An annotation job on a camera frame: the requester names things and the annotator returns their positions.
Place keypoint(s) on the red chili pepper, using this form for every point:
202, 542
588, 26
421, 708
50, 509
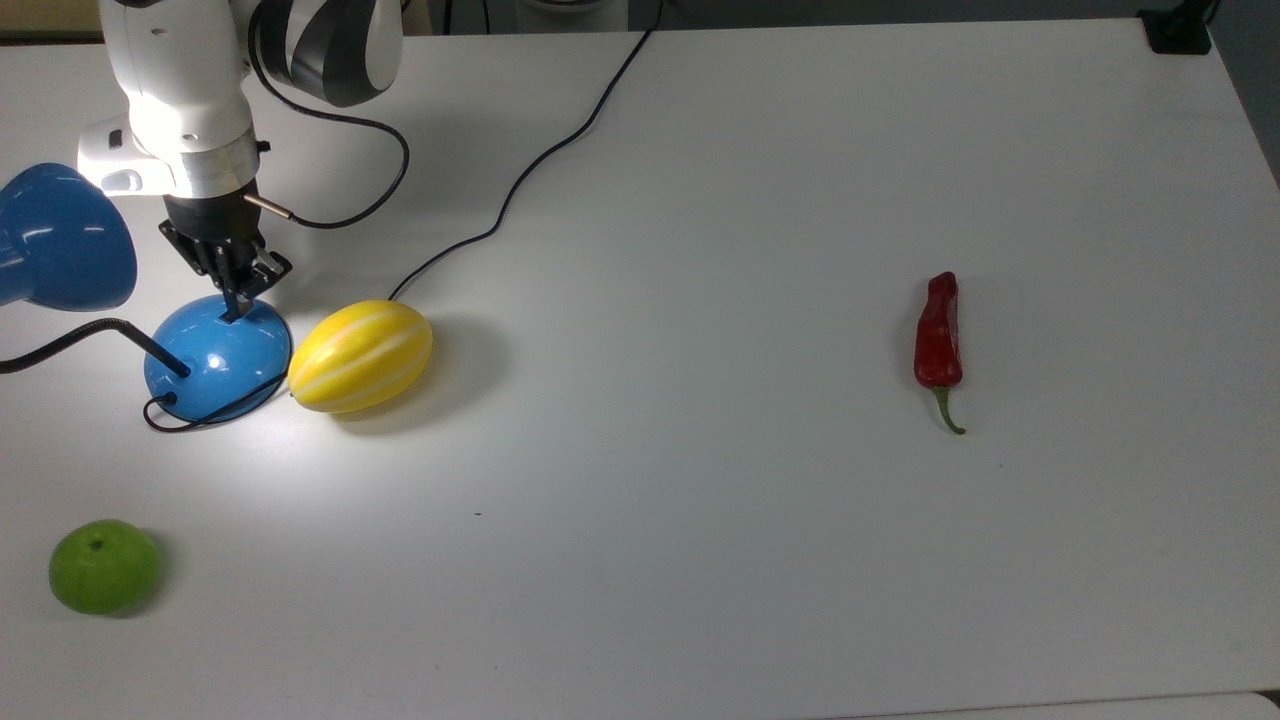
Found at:
938, 340

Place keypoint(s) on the black table clamp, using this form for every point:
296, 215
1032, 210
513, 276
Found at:
1178, 32

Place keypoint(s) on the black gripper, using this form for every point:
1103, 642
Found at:
212, 215

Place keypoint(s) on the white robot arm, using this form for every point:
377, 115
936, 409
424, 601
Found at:
180, 90

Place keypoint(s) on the yellow striped melon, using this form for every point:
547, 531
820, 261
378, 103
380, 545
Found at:
360, 357

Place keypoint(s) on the green apple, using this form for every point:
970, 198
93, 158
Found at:
104, 568

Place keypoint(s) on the wooden side table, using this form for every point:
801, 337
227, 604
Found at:
40, 18

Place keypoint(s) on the blue desk lamp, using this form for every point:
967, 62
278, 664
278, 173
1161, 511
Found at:
225, 360

